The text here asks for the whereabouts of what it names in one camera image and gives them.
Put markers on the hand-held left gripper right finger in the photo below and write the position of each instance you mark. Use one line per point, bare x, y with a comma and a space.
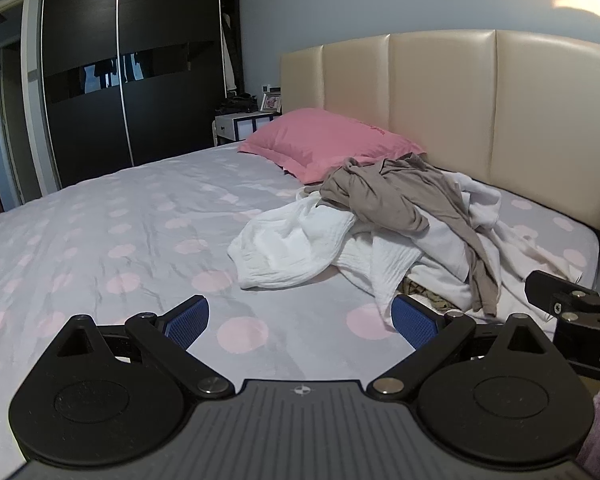
415, 322

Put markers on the off-white garment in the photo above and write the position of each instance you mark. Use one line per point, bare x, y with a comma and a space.
520, 240

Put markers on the dark sliding door wardrobe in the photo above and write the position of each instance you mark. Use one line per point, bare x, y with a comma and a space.
90, 20

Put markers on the small photo frame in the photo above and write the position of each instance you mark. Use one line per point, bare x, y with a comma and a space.
271, 102

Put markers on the white crinkled garment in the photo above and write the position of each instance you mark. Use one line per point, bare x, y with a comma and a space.
280, 245

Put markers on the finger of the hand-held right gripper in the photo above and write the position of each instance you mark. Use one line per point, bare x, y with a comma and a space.
555, 290

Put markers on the pink pillow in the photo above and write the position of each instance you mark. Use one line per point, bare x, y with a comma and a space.
325, 140

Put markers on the white nightstand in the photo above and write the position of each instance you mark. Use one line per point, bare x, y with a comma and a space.
225, 125

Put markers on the black items on nightstand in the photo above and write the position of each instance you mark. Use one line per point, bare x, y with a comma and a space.
237, 104

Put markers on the cream padded headboard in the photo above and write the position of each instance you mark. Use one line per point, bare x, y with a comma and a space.
430, 95

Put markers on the brown patterned cloth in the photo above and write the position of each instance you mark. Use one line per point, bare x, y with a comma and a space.
430, 295

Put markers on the hanging clothes in closet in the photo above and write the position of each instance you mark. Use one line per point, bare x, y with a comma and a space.
228, 60

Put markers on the taupe shirt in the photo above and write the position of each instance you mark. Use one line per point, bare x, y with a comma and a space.
380, 195

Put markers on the small white device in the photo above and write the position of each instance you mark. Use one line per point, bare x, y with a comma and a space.
271, 88

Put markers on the white door frame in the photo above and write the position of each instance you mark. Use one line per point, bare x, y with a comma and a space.
32, 85

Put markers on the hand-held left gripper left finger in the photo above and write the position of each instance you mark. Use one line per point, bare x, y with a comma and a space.
187, 317

